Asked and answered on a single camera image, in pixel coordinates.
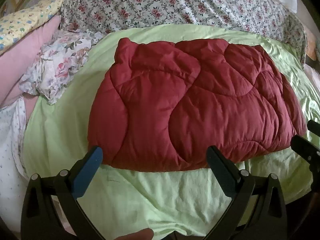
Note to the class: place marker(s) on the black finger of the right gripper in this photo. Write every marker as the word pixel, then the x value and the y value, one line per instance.
pixel 314 127

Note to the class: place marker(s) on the yellow patterned pillow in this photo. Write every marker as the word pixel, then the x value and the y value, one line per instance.
pixel 16 25

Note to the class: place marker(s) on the large-rose floral pillowcase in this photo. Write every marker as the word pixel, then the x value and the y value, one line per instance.
pixel 57 62

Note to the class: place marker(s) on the white dotted cloth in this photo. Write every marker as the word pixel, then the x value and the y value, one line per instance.
pixel 13 175

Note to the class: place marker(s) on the pink pillow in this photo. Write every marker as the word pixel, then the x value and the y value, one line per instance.
pixel 16 60

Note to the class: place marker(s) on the person's left hand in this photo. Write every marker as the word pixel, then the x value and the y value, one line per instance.
pixel 144 234

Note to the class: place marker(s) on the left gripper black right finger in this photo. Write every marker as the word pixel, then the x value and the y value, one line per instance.
pixel 257 209

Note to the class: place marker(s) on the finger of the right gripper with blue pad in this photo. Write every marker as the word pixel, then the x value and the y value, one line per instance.
pixel 307 151

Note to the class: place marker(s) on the rose floral quilt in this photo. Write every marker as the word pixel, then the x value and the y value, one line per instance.
pixel 263 17

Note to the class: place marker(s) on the red quilted puffer jacket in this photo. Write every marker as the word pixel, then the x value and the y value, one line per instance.
pixel 162 104

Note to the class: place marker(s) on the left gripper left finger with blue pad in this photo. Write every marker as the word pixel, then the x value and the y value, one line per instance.
pixel 39 217

